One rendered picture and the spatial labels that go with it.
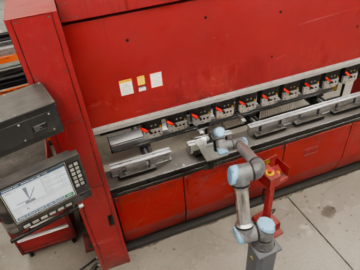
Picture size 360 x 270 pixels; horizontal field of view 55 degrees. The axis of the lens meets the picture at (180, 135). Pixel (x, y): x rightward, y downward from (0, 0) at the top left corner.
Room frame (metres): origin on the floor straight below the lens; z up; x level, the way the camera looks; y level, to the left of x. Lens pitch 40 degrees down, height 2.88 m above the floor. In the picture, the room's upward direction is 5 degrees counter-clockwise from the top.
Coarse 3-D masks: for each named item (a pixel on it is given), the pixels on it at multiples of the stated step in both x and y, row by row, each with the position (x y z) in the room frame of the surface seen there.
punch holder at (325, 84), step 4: (328, 72) 2.50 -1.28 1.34; (332, 72) 2.51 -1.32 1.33; (336, 72) 2.53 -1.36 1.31; (324, 76) 2.51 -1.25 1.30; (328, 76) 2.50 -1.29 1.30; (332, 76) 2.52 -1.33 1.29; (336, 76) 2.53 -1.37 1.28; (320, 80) 2.54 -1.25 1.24; (324, 80) 2.50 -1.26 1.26; (332, 80) 2.52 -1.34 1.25; (336, 80) 2.53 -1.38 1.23; (320, 84) 2.53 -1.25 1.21; (324, 84) 2.49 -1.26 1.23; (328, 84) 2.51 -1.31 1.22; (332, 84) 2.52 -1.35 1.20; (336, 84) 2.53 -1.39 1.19; (324, 88) 2.50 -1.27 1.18
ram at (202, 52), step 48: (192, 0) 2.16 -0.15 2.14; (240, 0) 2.25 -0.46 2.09; (288, 0) 2.36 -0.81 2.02; (336, 0) 2.48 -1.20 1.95; (96, 48) 1.97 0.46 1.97; (144, 48) 2.05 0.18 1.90; (192, 48) 2.15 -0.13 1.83; (240, 48) 2.25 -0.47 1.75; (288, 48) 2.37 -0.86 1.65; (336, 48) 2.51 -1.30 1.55; (96, 96) 1.95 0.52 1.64; (144, 96) 2.04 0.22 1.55; (192, 96) 2.14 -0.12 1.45
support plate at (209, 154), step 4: (196, 140) 2.17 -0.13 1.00; (200, 140) 2.16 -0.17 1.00; (196, 144) 2.12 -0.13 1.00; (200, 144) 2.12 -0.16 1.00; (200, 148) 2.07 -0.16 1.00; (204, 148) 2.06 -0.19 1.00; (208, 148) 2.06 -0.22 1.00; (212, 148) 2.05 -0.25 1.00; (204, 152) 2.02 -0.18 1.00; (208, 152) 2.01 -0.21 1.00; (212, 152) 2.01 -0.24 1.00; (216, 152) 2.01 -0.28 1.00; (204, 156) 1.97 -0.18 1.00; (208, 156) 1.96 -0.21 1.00; (212, 156) 1.96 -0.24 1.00; (216, 156) 1.96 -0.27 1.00; (220, 156) 1.95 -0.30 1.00; (208, 160) 1.92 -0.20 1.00; (212, 160) 1.93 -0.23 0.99
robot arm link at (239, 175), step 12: (228, 168) 1.47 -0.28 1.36; (240, 168) 1.44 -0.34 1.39; (252, 168) 1.43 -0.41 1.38; (228, 180) 1.44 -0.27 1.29; (240, 180) 1.39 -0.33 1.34; (252, 180) 1.40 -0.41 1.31; (240, 192) 1.37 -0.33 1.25; (240, 204) 1.34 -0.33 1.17; (240, 216) 1.32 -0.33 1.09; (240, 228) 1.28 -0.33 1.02; (252, 228) 1.28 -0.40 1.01; (240, 240) 1.23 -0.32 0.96; (252, 240) 1.24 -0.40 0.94
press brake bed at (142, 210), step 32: (352, 128) 2.50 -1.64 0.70; (224, 160) 2.11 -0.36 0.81; (288, 160) 2.30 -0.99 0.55; (320, 160) 2.42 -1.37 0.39; (352, 160) 2.59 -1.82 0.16; (128, 192) 1.86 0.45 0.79; (160, 192) 1.93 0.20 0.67; (192, 192) 2.02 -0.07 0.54; (224, 192) 2.11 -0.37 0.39; (256, 192) 2.24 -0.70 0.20; (288, 192) 2.33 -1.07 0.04; (128, 224) 1.84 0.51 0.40; (160, 224) 1.94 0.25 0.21; (192, 224) 2.03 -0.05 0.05
